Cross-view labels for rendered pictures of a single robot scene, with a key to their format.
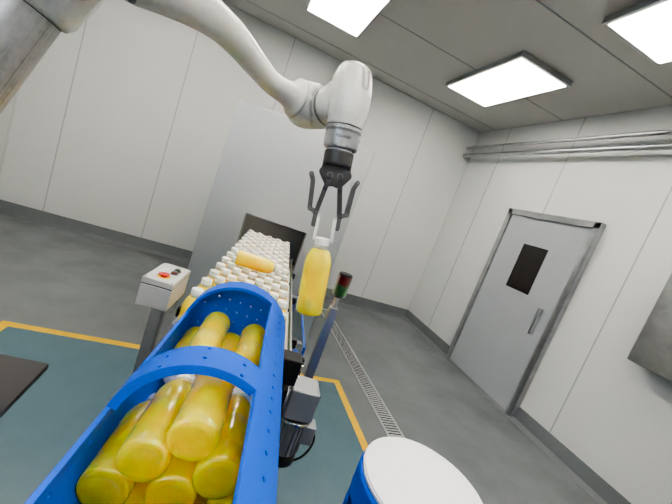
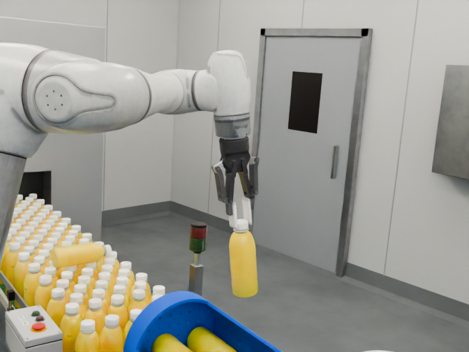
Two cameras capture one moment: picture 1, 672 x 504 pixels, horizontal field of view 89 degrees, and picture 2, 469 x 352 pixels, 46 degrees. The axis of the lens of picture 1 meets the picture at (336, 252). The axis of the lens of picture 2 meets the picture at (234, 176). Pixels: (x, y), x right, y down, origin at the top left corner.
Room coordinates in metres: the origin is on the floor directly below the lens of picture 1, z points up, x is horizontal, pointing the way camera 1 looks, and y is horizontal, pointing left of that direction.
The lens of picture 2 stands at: (-0.36, 0.68, 1.83)
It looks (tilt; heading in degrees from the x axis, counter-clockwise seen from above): 11 degrees down; 334
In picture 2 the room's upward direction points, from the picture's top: 4 degrees clockwise
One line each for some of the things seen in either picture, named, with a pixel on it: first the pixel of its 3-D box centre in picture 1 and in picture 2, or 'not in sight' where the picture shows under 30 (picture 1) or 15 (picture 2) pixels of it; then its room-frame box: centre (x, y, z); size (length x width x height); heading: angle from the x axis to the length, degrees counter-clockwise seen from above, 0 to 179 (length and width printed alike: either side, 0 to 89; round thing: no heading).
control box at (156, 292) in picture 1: (165, 285); (33, 337); (1.16, 0.53, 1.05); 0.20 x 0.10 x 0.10; 10
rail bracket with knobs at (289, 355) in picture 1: (286, 368); not in sight; (1.09, 0.02, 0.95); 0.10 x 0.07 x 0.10; 100
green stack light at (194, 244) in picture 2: (340, 289); (197, 242); (1.45, -0.07, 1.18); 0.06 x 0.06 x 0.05
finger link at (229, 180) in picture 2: (322, 193); (229, 181); (0.89, 0.08, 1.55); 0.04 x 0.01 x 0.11; 6
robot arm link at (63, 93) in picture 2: not in sight; (84, 96); (0.52, 0.52, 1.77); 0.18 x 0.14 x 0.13; 133
